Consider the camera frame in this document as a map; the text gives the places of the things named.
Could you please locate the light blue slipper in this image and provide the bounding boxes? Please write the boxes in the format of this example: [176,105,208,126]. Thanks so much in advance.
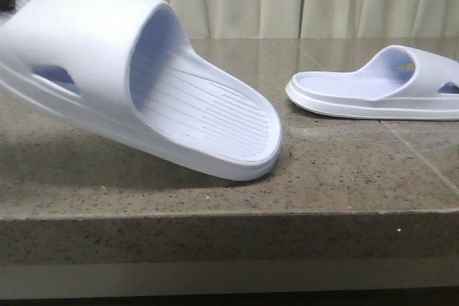
[285,45,458,120]
[1,0,281,181]

